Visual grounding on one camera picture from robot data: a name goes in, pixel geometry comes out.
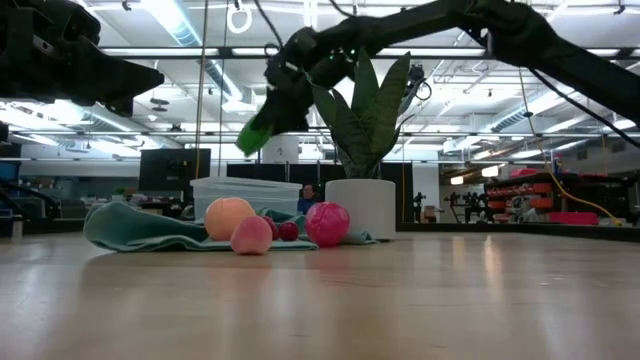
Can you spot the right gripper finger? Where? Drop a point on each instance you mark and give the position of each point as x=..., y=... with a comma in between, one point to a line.
x=270, y=112
x=297, y=115

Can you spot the green toy vegetable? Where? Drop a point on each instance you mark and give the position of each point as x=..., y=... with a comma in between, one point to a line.
x=252, y=140

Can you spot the magenta round toy fruit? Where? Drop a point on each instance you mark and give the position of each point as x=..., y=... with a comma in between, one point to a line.
x=327, y=224

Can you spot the orange toy fruit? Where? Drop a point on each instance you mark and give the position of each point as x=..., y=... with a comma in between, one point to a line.
x=225, y=217

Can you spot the small red cherry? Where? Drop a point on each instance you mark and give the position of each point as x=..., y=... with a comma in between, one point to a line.
x=288, y=231
x=274, y=229

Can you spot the pink toy peach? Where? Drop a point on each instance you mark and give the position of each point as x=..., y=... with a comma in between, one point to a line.
x=251, y=236

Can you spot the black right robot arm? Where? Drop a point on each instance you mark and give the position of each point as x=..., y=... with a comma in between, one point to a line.
x=525, y=40

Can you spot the clear plastic tupperware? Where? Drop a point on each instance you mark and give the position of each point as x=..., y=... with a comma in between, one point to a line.
x=260, y=192

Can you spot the green snake plant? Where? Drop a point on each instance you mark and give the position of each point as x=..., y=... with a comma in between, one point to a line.
x=370, y=125

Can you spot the black monitor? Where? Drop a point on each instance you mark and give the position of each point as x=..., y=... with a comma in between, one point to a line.
x=170, y=170

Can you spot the person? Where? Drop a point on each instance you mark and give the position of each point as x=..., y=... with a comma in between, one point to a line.
x=307, y=200

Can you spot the white plant pot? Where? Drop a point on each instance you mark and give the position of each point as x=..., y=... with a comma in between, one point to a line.
x=360, y=207

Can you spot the teal cloth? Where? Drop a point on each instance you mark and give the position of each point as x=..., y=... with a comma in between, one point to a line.
x=135, y=225

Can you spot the red storage shelf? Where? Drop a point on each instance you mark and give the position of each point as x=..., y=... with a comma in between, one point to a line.
x=570, y=192

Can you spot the black hanging camera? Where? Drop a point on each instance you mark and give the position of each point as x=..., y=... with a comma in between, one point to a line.
x=416, y=75

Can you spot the black partition wall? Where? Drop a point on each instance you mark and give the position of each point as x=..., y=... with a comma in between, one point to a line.
x=400, y=200

